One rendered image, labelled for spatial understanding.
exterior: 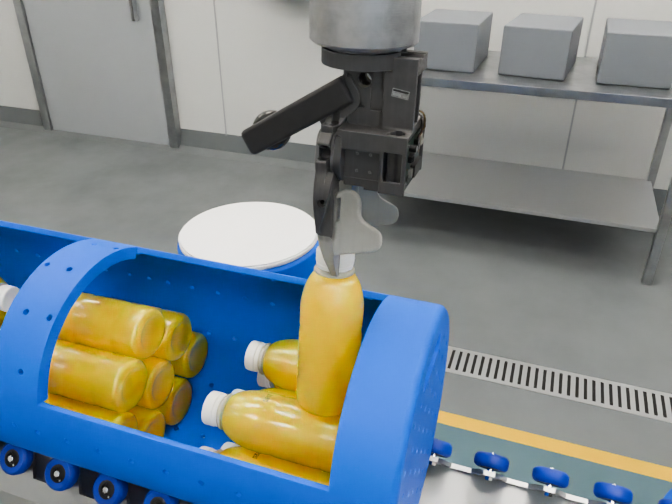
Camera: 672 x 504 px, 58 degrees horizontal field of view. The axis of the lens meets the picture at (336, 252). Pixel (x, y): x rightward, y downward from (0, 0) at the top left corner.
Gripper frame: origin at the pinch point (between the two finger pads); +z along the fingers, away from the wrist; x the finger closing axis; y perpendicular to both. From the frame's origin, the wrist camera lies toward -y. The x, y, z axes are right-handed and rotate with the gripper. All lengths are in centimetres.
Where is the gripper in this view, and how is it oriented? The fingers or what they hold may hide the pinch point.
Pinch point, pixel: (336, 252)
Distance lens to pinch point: 61.2
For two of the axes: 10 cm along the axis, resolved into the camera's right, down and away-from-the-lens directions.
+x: 3.4, -4.5, 8.3
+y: 9.4, 1.8, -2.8
